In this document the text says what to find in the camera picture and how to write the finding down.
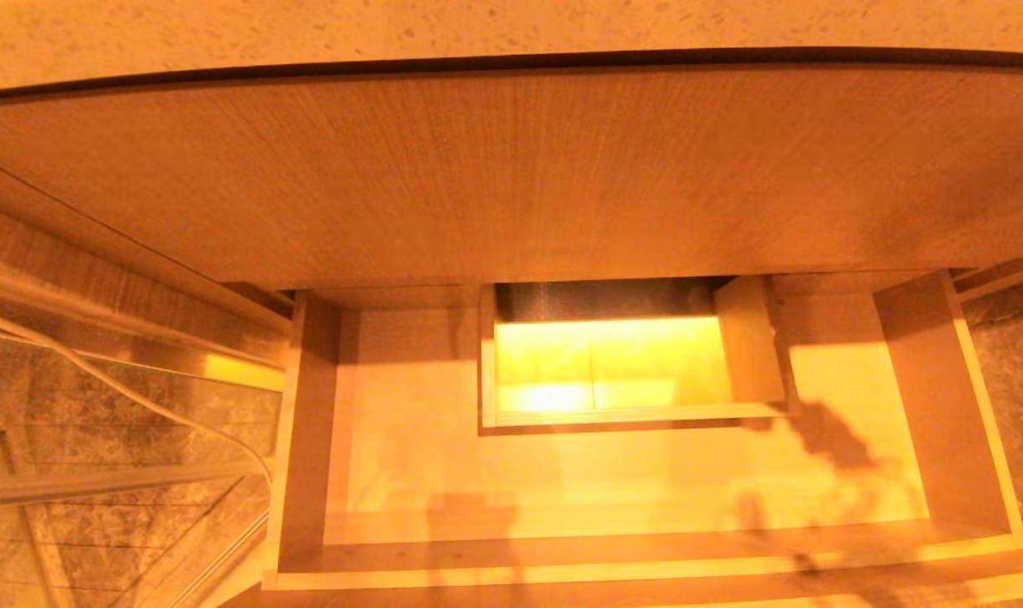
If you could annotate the wooden drawer with cutout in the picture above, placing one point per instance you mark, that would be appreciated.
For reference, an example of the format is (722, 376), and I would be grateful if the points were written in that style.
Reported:
(410, 473)

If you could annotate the wooden vanity cabinet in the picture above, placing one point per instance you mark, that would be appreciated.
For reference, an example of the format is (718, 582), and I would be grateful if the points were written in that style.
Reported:
(511, 169)

